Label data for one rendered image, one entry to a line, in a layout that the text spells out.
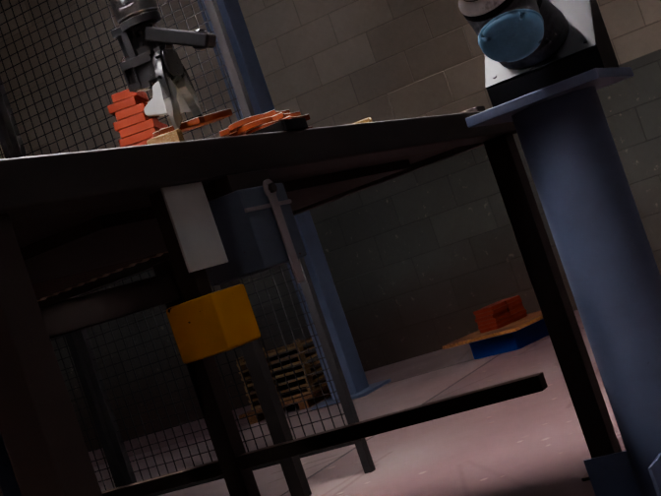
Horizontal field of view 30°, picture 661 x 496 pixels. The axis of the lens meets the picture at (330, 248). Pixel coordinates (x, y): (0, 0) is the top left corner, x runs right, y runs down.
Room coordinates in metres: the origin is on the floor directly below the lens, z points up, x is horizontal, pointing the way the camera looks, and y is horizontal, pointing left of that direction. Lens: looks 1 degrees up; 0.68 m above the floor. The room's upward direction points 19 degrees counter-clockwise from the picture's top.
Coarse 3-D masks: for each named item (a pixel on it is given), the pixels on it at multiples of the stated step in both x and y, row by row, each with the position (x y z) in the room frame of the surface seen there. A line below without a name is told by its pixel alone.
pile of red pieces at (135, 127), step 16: (112, 96) 3.22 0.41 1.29; (128, 96) 3.22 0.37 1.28; (144, 96) 3.31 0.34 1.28; (112, 112) 3.23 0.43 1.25; (128, 112) 3.22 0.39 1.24; (144, 112) 3.24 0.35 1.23; (128, 128) 3.22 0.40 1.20; (144, 128) 3.22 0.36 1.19; (160, 128) 3.28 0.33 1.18; (128, 144) 3.22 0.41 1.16; (144, 144) 3.21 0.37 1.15
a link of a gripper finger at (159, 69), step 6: (156, 60) 2.06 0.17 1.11; (162, 60) 2.07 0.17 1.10; (156, 66) 2.07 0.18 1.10; (162, 66) 2.06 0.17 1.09; (156, 72) 2.06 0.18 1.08; (162, 72) 2.05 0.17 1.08; (168, 72) 2.08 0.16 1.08; (162, 78) 2.05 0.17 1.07; (162, 84) 2.05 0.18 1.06; (168, 84) 2.06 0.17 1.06; (162, 90) 2.06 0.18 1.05; (168, 90) 2.05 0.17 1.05; (162, 96) 2.06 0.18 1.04; (168, 96) 2.05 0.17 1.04
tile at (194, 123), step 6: (228, 108) 2.09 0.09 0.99; (210, 114) 2.07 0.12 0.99; (216, 114) 2.07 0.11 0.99; (222, 114) 2.07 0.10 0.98; (228, 114) 2.08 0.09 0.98; (192, 120) 2.06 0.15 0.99; (198, 120) 2.05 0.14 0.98; (204, 120) 2.07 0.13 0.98; (210, 120) 2.07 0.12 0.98; (216, 120) 2.14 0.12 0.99; (180, 126) 2.07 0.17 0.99; (186, 126) 2.06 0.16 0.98; (192, 126) 2.07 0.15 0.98; (198, 126) 2.14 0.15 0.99; (156, 132) 2.10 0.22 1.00; (162, 132) 2.07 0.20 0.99
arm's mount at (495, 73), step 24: (552, 0) 2.45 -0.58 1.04; (576, 0) 2.41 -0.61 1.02; (576, 24) 2.37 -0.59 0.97; (600, 24) 2.41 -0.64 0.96; (576, 48) 2.32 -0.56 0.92; (600, 48) 2.33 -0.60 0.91; (504, 72) 2.39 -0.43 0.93; (528, 72) 2.36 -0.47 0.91; (552, 72) 2.34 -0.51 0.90; (576, 72) 2.32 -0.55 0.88; (504, 96) 2.38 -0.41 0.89
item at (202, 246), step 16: (176, 192) 1.68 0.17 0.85; (192, 192) 1.71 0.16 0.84; (176, 208) 1.67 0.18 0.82; (192, 208) 1.70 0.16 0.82; (208, 208) 1.74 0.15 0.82; (176, 224) 1.66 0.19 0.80; (192, 224) 1.69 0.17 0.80; (208, 224) 1.72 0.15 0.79; (192, 240) 1.68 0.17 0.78; (208, 240) 1.71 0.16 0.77; (192, 256) 1.67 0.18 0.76; (208, 256) 1.70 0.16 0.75; (224, 256) 1.74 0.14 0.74; (192, 272) 1.66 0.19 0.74
